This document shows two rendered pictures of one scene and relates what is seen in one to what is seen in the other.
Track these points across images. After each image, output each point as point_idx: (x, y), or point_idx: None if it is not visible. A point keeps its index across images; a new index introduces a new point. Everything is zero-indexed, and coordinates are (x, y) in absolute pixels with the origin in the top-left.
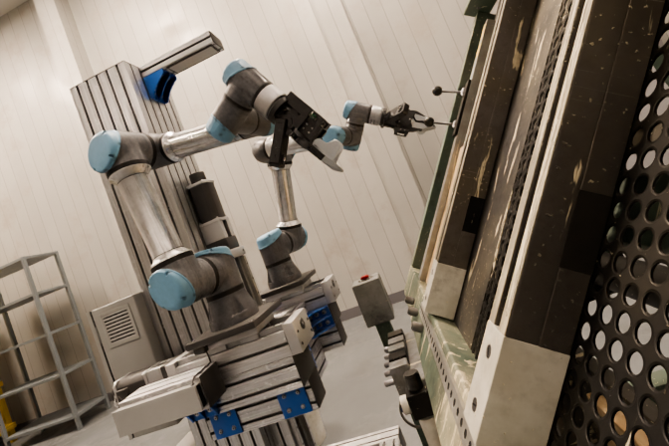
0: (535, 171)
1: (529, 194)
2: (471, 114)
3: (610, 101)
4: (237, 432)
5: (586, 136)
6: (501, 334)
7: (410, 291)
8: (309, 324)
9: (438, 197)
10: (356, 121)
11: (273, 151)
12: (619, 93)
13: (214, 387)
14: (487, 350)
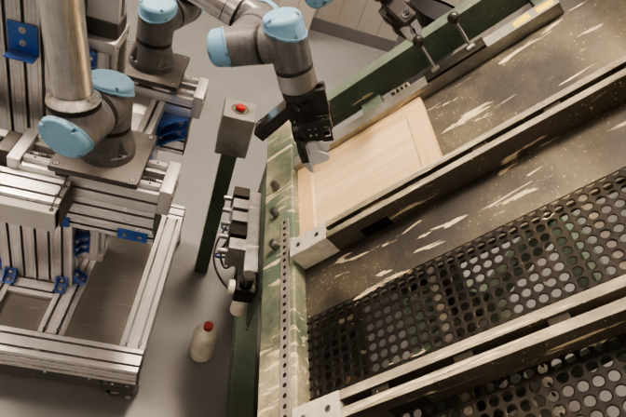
0: (418, 368)
1: (405, 373)
2: (455, 75)
3: (472, 381)
4: (62, 225)
5: (449, 385)
6: (339, 414)
7: (278, 160)
8: (178, 179)
9: (364, 87)
10: None
11: (265, 128)
12: (479, 380)
13: (66, 208)
14: (327, 407)
